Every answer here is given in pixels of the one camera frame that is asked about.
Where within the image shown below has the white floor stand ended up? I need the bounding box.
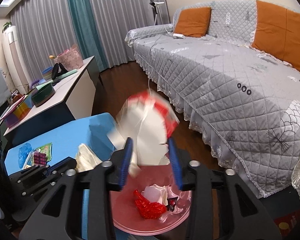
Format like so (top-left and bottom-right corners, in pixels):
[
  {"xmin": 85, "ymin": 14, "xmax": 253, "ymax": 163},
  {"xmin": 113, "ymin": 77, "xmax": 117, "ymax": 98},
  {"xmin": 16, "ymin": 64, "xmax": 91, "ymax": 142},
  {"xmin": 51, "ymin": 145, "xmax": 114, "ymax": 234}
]
[{"xmin": 149, "ymin": 1, "xmax": 165, "ymax": 25}]

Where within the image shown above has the pink fabric basket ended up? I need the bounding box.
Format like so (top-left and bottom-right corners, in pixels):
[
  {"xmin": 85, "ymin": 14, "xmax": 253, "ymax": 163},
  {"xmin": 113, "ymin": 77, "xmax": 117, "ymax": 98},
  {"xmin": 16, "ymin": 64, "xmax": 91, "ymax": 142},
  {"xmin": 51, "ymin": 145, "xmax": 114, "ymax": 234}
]
[{"xmin": 54, "ymin": 44, "xmax": 83, "ymax": 72}]

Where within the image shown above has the red printed box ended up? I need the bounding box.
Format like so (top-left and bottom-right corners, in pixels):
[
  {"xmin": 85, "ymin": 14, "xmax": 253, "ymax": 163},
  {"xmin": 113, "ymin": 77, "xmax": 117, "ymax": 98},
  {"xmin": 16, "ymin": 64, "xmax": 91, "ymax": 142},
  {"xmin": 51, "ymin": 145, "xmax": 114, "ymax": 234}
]
[{"xmin": 275, "ymin": 210, "xmax": 300, "ymax": 235}]

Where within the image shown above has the white standing air conditioner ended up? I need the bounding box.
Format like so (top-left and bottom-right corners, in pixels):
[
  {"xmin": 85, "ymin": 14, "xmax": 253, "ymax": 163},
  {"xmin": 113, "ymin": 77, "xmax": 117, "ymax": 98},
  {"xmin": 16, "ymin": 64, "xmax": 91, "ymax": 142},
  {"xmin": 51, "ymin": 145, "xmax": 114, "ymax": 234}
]
[{"xmin": 1, "ymin": 25, "xmax": 30, "ymax": 88}]

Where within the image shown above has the torn red white paper bowl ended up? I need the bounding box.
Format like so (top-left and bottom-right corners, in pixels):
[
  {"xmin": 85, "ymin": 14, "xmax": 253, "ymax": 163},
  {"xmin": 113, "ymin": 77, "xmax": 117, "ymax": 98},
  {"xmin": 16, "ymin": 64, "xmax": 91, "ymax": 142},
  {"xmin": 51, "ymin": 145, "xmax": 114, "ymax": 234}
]
[{"xmin": 107, "ymin": 91, "xmax": 180, "ymax": 177}]

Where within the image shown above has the grey curtain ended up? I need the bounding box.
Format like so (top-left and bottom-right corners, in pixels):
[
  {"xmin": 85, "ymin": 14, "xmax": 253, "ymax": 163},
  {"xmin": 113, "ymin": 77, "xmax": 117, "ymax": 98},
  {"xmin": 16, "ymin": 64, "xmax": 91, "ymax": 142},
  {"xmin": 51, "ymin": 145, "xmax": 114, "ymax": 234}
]
[
  {"xmin": 86, "ymin": 0, "xmax": 170, "ymax": 68},
  {"xmin": 10, "ymin": 0, "xmax": 82, "ymax": 85}
]

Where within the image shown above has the colourful tin box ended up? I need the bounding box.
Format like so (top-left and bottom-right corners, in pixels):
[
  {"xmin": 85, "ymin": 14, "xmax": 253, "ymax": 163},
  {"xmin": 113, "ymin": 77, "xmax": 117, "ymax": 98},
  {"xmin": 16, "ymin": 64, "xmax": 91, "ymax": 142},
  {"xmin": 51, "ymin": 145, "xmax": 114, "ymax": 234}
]
[{"xmin": 1, "ymin": 95, "xmax": 33, "ymax": 128}]

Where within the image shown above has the mint green roll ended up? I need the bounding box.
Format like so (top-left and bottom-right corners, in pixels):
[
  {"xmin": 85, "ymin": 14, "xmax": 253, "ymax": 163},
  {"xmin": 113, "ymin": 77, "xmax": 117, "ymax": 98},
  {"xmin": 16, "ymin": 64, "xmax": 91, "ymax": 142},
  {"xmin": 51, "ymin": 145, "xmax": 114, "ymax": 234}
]
[{"xmin": 56, "ymin": 69, "xmax": 78, "ymax": 80}]

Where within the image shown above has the stack of plastic bowls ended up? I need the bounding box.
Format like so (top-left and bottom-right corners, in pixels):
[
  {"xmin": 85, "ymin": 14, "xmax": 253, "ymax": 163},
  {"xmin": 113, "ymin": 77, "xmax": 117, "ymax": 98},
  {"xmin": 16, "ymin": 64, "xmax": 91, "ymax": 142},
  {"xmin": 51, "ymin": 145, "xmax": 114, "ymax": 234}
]
[{"xmin": 39, "ymin": 66, "xmax": 54, "ymax": 84}]

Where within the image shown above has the grey quilted sofa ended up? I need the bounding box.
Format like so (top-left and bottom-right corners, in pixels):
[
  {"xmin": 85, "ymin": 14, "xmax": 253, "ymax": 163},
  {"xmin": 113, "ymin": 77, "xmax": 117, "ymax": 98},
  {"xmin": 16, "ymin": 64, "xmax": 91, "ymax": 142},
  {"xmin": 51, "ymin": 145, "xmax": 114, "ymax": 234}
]
[{"xmin": 125, "ymin": 0, "xmax": 300, "ymax": 198}]

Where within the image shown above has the red patterned packet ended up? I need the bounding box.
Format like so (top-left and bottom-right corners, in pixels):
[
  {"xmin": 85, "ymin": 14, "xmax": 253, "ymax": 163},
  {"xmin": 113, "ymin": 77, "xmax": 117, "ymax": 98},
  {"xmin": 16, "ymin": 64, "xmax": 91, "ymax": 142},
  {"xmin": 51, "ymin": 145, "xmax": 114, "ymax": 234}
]
[{"xmin": 31, "ymin": 151, "xmax": 48, "ymax": 167}]

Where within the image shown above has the black hat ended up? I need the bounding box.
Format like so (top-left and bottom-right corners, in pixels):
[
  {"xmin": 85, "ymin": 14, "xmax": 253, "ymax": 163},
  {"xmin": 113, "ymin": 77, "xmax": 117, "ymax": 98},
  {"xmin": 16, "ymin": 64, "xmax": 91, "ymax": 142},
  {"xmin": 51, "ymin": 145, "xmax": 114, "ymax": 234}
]
[{"xmin": 51, "ymin": 62, "xmax": 68, "ymax": 80}]

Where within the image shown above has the beige paper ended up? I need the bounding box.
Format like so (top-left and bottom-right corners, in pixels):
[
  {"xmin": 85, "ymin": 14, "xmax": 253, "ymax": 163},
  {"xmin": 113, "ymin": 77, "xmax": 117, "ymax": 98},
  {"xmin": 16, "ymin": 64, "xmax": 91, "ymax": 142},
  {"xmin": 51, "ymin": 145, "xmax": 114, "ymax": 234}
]
[{"xmin": 75, "ymin": 143, "xmax": 103, "ymax": 173}]

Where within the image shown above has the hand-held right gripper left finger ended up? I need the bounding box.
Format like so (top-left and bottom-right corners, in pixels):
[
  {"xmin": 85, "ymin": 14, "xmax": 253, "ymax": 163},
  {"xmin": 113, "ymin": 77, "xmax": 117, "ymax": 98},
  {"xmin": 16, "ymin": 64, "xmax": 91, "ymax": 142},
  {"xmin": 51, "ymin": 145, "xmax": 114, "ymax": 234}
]
[{"xmin": 19, "ymin": 137, "xmax": 134, "ymax": 240}]

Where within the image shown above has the white power cable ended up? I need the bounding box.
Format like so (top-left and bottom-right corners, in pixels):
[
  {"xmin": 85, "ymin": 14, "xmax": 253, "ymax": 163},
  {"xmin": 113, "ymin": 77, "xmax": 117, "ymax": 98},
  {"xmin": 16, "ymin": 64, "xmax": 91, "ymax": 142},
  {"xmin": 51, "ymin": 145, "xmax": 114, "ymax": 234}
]
[{"xmin": 147, "ymin": 26, "xmax": 174, "ymax": 93}]

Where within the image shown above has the clear straw packet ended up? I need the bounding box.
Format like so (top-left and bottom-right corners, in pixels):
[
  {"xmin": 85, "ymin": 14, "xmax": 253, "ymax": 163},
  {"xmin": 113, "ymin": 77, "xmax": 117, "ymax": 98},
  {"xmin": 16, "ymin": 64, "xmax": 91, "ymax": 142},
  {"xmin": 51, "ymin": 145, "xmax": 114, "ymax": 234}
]
[{"xmin": 22, "ymin": 153, "xmax": 37, "ymax": 169}]

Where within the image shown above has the dark green round tin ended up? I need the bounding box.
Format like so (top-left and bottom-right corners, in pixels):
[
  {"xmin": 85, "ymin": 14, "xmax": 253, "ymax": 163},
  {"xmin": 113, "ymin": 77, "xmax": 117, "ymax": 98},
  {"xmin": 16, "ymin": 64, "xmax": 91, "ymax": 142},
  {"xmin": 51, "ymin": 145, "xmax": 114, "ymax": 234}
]
[{"xmin": 31, "ymin": 83, "xmax": 55, "ymax": 107}]

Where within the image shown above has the red plastic bag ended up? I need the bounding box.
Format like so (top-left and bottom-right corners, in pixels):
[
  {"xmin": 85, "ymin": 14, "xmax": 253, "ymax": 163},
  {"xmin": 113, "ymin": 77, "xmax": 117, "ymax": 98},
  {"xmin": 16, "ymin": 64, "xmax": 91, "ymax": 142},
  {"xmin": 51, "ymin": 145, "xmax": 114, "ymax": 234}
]
[{"xmin": 133, "ymin": 189, "xmax": 167, "ymax": 220}]

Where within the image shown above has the pink plastic bin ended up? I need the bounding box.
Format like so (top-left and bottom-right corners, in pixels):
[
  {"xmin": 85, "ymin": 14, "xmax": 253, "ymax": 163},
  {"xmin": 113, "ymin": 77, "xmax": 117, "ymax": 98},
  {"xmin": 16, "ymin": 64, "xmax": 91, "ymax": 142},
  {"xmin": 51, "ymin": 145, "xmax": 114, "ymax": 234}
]
[{"xmin": 109, "ymin": 164, "xmax": 192, "ymax": 235}]

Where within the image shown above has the orange cushion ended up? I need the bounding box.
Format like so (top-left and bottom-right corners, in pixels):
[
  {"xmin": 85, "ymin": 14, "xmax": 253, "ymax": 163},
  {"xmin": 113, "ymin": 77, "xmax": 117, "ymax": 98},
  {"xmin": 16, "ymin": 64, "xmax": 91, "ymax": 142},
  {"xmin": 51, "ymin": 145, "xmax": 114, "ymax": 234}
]
[
  {"xmin": 251, "ymin": 0, "xmax": 300, "ymax": 77},
  {"xmin": 175, "ymin": 7, "xmax": 212, "ymax": 38}
]

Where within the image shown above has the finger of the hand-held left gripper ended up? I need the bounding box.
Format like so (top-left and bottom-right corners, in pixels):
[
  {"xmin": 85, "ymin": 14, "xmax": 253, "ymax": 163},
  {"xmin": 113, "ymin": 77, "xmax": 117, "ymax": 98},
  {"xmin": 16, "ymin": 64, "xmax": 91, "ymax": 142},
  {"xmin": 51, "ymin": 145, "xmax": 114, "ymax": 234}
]
[{"xmin": 44, "ymin": 156, "xmax": 77, "ymax": 178}]

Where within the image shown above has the white top coffee table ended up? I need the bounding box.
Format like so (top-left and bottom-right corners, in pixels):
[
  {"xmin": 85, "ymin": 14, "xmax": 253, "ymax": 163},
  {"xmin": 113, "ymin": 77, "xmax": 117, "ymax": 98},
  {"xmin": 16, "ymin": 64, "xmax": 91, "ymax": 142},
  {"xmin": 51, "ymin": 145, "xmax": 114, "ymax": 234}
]
[{"xmin": 4, "ymin": 56, "xmax": 103, "ymax": 145}]

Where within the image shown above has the green snack packet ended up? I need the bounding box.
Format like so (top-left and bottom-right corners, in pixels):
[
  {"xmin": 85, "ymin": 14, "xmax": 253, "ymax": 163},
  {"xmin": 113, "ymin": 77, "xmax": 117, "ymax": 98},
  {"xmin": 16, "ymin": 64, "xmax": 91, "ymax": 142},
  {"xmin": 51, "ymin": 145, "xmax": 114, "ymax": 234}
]
[{"xmin": 32, "ymin": 142, "xmax": 53, "ymax": 161}]

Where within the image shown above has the teal curtain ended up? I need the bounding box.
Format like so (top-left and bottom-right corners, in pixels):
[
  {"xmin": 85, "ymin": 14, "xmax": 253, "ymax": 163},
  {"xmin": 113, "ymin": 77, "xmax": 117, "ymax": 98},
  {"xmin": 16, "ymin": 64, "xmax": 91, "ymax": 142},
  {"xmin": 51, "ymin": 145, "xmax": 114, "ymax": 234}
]
[{"xmin": 65, "ymin": 0, "xmax": 108, "ymax": 68}]

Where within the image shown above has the blue plastic bag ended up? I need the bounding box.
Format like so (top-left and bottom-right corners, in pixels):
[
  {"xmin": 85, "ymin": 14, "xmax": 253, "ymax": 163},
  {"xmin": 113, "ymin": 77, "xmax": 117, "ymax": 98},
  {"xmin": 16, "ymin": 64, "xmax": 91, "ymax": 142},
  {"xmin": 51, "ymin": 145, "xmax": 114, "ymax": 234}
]
[{"xmin": 18, "ymin": 143, "xmax": 33, "ymax": 169}]

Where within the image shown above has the torn white carton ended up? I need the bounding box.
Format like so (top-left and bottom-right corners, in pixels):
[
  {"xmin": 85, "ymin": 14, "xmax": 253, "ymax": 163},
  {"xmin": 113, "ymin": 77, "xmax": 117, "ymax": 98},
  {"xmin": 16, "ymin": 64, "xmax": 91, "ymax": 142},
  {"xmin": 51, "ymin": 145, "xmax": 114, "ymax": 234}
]
[{"xmin": 141, "ymin": 184, "xmax": 179, "ymax": 205}]

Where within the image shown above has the blue patterned tablecloth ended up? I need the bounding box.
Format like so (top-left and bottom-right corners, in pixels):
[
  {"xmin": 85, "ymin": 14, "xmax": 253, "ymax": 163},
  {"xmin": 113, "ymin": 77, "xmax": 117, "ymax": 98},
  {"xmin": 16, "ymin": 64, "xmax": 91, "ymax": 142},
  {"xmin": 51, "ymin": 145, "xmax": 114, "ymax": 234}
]
[{"xmin": 4, "ymin": 112, "xmax": 118, "ymax": 240}]

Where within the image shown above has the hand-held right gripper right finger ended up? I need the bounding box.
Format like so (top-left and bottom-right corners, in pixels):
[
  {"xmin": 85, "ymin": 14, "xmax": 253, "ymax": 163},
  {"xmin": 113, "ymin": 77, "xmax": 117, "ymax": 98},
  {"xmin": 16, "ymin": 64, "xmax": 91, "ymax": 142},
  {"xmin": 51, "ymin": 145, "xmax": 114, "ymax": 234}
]
[{"xmin": 167, "ymin": 137, "xmax": 283, "ymax": 240}]

